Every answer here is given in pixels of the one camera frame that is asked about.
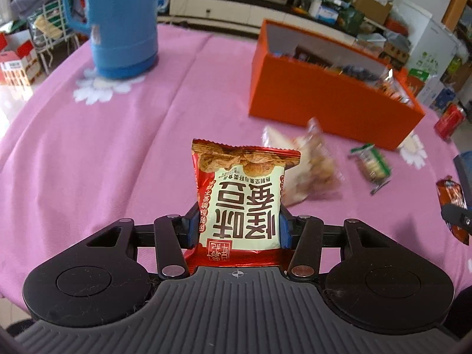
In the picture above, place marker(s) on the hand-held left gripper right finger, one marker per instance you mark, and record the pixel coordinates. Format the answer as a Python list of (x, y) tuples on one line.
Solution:
[(285, 233)]

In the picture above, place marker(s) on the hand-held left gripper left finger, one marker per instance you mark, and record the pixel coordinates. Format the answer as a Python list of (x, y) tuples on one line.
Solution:
[(191, 230)]

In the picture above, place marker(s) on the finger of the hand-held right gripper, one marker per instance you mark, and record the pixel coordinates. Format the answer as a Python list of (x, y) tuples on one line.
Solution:
[(457, 217)]

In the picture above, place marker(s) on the orange red snack packet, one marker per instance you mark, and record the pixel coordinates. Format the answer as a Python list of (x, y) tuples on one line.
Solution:
[(450, 191)]

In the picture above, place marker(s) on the red cream bean snack bag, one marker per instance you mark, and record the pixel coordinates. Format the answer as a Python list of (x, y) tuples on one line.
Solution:
[(239, 206)]

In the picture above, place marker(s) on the clear pastry bag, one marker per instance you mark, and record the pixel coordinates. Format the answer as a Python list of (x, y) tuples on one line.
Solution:
[(309, 166)]

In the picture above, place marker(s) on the green biscuit packet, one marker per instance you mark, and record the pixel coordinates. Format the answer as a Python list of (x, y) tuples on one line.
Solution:
[(370, 164)]

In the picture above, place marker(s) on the orange cardboard box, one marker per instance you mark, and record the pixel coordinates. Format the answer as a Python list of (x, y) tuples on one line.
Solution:
[(313, 92)]

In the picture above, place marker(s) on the pile of mixed snack packets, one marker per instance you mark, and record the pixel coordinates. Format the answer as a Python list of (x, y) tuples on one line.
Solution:
[(354, 70)]

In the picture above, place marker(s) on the red soda can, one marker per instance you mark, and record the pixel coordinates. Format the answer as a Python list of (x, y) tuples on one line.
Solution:
[(448, 121)]

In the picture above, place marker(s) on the pink floral tablecloth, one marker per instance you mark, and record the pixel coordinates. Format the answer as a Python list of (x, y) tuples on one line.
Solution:
[(110, 155)]

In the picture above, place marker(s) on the dark blue carton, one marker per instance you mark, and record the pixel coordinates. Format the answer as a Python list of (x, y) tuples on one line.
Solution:
[(444, 101)]

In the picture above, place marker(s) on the orange paper bag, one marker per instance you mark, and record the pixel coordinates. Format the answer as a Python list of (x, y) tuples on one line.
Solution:
[(413, 81)]

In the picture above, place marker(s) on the brown printed carton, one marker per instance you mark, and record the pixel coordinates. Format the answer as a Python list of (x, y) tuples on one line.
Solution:
[(396, 53)]

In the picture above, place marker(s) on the white chest freezer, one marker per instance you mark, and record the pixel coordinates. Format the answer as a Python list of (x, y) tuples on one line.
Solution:
[(431, 33)]

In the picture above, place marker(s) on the blue thermos jug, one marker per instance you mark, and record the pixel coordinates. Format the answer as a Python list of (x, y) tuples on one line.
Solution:
[(121, 25)]

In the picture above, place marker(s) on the wooden shelf unit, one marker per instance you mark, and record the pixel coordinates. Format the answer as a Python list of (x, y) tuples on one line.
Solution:
[(457, 0)]

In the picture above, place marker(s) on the glass and white TV stand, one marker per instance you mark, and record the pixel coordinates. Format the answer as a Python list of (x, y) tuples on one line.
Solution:
[(228, 11)]

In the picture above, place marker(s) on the blue white tissue box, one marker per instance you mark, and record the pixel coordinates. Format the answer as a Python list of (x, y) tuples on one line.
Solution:
[(329, 14)]

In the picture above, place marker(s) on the brown cardboard box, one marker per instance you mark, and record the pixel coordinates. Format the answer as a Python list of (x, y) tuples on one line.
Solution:
[(372, 7)]

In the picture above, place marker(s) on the red cardboard box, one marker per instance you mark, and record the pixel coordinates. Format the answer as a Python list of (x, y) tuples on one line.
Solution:
[(18, 70)]

